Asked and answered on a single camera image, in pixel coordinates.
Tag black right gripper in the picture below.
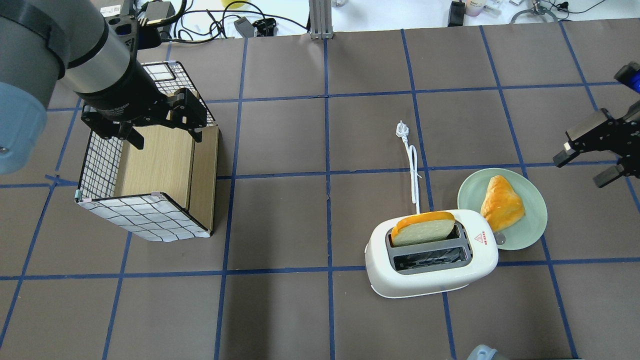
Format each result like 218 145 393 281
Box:
552 101 640 189

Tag white toaster power cable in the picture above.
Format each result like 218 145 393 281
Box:
395 121 423 217

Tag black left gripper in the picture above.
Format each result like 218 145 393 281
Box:
73 15 209 150

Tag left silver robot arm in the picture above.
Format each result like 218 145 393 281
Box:
0 0 209 174

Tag aluminium frame post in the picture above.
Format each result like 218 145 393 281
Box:
308 0 334 40

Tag triangular golden pastry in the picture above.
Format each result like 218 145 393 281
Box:
480 175 526 233

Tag green round plate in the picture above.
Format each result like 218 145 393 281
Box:
457 168 547 251

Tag grid-patterned wire storage box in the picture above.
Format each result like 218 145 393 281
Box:
75 61 221 244

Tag white two-slot toaster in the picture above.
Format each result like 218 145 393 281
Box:
365 209 498 299

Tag black power adapter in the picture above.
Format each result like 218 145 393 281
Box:
446 0 466 27

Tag bread slice in toaster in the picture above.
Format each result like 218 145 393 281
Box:
390 210 456 248

